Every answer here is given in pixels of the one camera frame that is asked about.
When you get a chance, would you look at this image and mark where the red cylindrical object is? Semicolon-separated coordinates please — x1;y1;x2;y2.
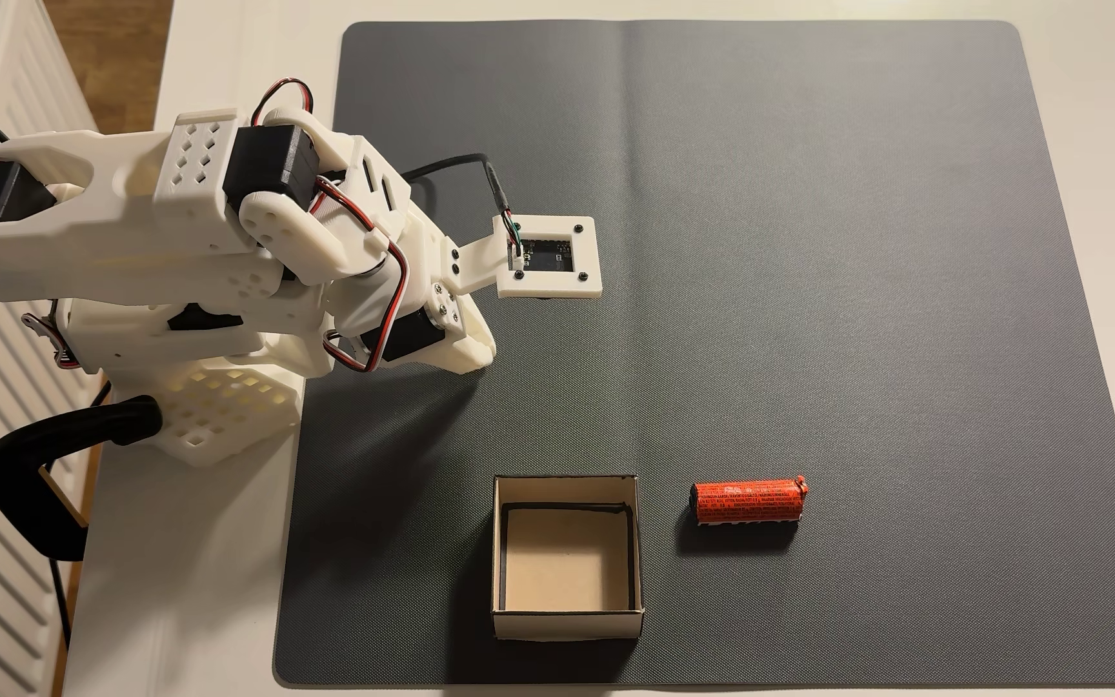
690;475;809;527

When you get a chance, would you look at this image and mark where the grey textured mat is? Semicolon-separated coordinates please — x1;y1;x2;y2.
273;19;1115;691

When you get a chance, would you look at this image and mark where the black table clamp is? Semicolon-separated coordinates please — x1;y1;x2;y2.
0;395;164;563

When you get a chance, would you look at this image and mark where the white framed camera module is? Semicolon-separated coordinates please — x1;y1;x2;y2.
449;215;604;300

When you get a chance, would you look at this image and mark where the open cardboard box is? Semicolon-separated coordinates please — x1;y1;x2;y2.
492;473;646;643

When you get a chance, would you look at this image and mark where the black camera cable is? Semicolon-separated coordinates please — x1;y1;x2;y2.
401;153;520;243

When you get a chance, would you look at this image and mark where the red black servo wire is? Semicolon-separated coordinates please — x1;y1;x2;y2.
310;174;414;376

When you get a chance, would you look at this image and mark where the black power cable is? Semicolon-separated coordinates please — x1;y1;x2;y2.
43;382;114;652

